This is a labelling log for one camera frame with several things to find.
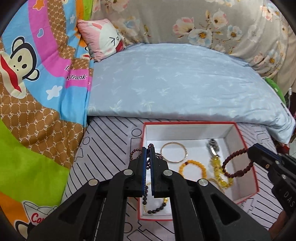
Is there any black and gold bead bracelet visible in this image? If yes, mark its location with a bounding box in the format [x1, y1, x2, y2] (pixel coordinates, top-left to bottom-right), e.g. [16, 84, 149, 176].
[141, 159, 168, 215]

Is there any red bead bracelet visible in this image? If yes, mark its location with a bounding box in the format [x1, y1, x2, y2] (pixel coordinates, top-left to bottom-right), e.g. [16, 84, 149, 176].
[221, 147, 254, 178]

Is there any dark purple bead bracelet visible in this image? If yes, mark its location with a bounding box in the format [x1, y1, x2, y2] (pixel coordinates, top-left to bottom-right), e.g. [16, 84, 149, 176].
[128, 143, 163, 163]

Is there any orange bead bracelet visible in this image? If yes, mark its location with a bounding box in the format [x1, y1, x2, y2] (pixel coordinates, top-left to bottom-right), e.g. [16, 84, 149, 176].
[178, 160, 208, 179]

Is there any yellow amber bead bracelet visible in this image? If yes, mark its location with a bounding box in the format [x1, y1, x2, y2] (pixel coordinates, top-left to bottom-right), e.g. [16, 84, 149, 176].
[209, 155, 235, 188]

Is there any gold chain necklace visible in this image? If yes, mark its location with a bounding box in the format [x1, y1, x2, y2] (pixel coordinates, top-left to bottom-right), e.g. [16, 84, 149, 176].
[207, 177, 226, 194]

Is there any red white jewelry box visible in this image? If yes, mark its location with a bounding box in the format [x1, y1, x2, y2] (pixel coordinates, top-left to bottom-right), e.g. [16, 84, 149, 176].
[138, 121, 260, 221]

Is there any person's right hand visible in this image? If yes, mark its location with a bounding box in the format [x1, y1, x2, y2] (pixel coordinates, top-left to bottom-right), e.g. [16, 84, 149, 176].
[268, 210, 289, 239]

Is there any thin gold bangle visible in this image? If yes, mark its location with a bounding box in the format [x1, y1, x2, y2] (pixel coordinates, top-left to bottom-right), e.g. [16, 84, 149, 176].
[160, 142, 188, 163]

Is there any silver wristwatch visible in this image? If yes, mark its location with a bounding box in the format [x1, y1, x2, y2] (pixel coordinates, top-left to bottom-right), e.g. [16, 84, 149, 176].
[207, 138, 219, 157]

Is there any lilac striped bed sheet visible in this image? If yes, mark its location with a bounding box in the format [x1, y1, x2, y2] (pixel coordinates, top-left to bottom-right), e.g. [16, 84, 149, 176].
[62, 116, 282, 240]

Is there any green object at bedside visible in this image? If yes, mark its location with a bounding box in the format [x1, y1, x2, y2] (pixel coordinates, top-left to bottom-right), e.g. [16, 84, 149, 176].
[264, 78, 287, 105]

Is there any light blue pillow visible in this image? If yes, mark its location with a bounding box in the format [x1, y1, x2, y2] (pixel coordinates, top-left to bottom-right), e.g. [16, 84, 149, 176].
[87, 44, 295, 143]

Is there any pink bunny cushion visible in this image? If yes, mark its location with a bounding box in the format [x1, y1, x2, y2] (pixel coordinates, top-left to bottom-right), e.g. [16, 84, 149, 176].
[77, 19, 125, 62]

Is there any colourful monkey cartoon quilt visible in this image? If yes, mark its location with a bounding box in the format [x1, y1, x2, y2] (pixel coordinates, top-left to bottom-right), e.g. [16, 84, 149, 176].
[1, 1, 94, 240]

